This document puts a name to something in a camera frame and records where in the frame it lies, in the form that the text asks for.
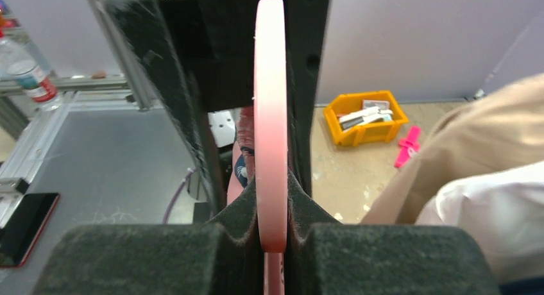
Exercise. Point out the pink plastic hanger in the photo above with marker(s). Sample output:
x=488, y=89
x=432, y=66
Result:
x=270, y=136

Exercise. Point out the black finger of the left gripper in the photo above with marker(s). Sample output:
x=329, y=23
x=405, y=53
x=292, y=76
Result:
x=143, y=27
x=306, y=22

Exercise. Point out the plastic water bottle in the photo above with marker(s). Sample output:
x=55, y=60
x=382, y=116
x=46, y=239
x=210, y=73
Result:
x=27, y=73

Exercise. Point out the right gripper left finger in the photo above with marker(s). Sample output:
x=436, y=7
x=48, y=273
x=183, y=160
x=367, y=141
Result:
x=220, y=256

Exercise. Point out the yellow plastic bin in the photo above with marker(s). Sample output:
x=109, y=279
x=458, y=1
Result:
x=355, y=119

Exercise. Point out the beige shorts on hanger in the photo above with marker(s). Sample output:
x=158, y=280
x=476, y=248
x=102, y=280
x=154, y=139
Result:
x=502, y=131

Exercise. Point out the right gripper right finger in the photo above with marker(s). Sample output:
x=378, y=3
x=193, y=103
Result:
x=325, y=256

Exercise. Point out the pink plastic clip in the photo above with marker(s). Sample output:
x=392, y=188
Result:
x=409, y=146

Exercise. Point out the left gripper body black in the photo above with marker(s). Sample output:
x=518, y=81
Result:
x=214, y=41

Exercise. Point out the black smartphone red case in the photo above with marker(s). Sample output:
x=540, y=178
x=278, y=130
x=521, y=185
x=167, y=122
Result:
x=21, y=232

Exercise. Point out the white shorts on hanger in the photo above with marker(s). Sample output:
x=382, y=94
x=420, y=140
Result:
x=503, y=212

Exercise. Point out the pink shark print shorts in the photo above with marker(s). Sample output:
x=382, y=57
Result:
x=243, y=154

